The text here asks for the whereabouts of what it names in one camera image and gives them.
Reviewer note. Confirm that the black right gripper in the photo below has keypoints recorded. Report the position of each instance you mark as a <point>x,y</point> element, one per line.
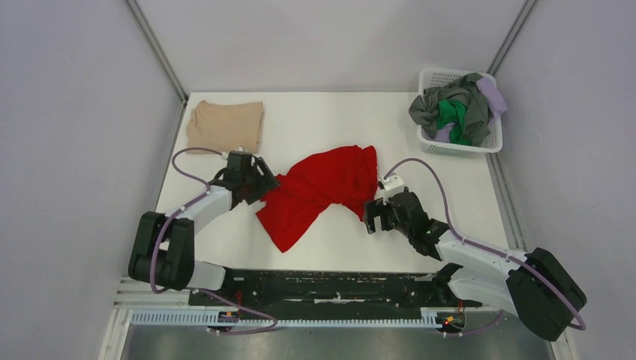
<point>376,208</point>

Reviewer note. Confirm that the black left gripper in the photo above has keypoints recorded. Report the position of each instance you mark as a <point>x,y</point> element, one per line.
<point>271,181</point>

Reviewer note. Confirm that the red t shirt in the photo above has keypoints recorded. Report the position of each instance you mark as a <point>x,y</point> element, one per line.
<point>345,176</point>

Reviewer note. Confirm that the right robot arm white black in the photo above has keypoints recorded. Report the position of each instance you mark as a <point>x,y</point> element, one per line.
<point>533,286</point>

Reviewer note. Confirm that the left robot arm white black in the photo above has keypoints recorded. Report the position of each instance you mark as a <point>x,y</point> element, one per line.
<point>163,253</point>

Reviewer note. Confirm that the folded beige t shirt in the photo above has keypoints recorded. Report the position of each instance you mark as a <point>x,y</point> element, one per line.
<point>225,128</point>

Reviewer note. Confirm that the green t shirt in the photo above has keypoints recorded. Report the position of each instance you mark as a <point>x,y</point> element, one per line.
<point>450,123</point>

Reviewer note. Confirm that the grey t shirt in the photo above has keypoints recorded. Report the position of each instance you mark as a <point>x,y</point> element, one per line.
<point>424,109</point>

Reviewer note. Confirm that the white plastic laundry basket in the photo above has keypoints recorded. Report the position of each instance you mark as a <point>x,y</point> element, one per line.
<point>437,76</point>

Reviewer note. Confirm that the lilac t shirt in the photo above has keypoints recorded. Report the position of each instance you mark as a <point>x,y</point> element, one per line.
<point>483,102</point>

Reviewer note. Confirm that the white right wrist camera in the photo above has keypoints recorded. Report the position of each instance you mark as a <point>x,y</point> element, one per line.
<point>391,183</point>

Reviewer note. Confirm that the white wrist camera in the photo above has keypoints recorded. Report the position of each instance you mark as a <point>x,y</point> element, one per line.
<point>391,183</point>
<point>225,154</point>

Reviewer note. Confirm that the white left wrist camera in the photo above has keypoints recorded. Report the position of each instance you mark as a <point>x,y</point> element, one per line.
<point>225,154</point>

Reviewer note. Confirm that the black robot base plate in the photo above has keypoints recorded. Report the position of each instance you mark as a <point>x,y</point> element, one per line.
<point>333,295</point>

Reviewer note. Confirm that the white slotted cable duct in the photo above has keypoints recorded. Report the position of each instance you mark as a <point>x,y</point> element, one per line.
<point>227,318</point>

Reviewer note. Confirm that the grey aluminium frame post left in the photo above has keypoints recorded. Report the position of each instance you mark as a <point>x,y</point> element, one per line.
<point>154,44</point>

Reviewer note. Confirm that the grey aluminium frame post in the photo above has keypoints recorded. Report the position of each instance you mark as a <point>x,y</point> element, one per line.
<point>512,34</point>
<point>154,44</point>

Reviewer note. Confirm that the grey aluminium frame post right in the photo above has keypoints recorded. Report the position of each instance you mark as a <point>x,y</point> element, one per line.
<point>512,34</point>

